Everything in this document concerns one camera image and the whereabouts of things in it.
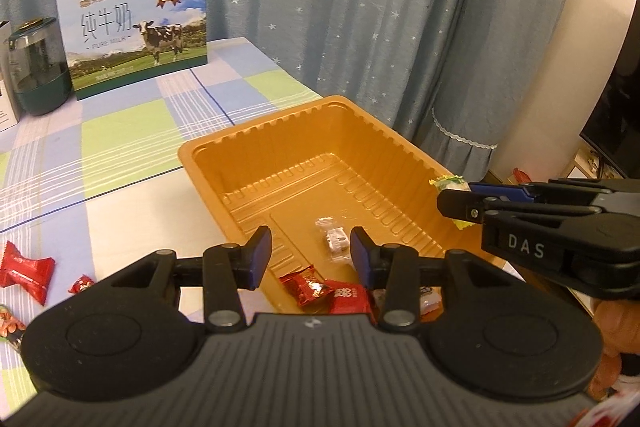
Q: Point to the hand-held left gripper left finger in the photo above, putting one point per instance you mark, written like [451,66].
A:
[260,253]

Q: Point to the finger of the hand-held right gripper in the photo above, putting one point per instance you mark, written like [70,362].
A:
[500,191]
[462,204]

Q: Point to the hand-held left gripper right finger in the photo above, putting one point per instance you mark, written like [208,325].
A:
[360,253]

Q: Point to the yellow green candy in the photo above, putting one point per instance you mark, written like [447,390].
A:
[450,182]

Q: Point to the clear white candy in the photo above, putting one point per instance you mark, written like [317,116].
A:
[335,239]

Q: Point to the large red snack packet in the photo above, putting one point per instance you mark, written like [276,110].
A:
[22,272]
[347,297]

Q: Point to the small red snack packet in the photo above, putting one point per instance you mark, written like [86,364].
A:
[305,287]

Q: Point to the orange plastic tray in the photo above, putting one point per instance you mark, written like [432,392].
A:
[300,157]

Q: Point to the small red candy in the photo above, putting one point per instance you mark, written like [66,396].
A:
[82,284]

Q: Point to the green multicolour snack packet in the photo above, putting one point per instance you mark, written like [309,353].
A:
[7,324]

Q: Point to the person's right hand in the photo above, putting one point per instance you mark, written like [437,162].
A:
[617,327]

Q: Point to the red plastic bag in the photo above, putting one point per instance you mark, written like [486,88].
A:
[522,174]

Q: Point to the black television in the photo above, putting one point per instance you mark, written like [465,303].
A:
[620,107]

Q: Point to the blue lace-trimmed cover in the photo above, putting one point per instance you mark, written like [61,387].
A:
[525,32]

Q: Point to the blue star curtain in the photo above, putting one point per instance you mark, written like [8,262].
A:
[325,7]

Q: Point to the blue milk carton box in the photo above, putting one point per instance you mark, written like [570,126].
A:
[130,32]

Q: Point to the dark green glass humidifier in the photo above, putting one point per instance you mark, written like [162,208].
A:
[40,77]

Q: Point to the white product box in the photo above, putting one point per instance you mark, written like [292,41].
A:
[6,117]

